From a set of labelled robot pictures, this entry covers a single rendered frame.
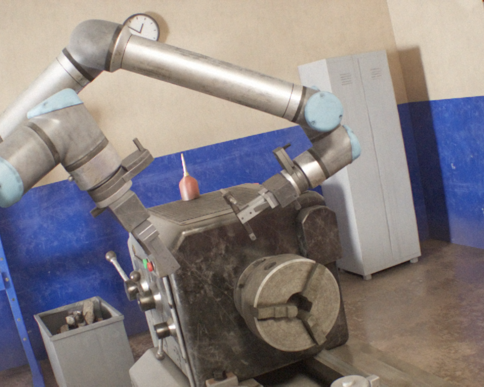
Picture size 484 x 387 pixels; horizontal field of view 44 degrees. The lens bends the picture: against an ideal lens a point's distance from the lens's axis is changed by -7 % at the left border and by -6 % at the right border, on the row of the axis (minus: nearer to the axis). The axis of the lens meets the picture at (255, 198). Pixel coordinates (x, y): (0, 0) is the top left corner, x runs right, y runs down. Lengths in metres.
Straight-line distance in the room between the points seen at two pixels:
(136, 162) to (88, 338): 2.76
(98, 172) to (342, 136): 0.74
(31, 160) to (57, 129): 0.07
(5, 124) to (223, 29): 3.88
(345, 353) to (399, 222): 3.57
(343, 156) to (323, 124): 0.18
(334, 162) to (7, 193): 0.88
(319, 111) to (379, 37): 4.63
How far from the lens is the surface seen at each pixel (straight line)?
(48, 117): 1.05
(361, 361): 1.90
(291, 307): 1.62
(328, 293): 1.71
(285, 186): 1.56
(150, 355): 2.32
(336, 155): 1.61
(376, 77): 5.34
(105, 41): 1.45
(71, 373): 3.83
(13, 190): 1.02
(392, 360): 1.89
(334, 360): 1.92
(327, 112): 1.45
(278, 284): 1.64
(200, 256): 1.77
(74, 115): 1.05
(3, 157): 1.02
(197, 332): 1.81
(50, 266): 5.05
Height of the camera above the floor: 1.63
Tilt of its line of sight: 9 degrees down
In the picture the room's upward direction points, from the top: 11 degrees counter-clockwise
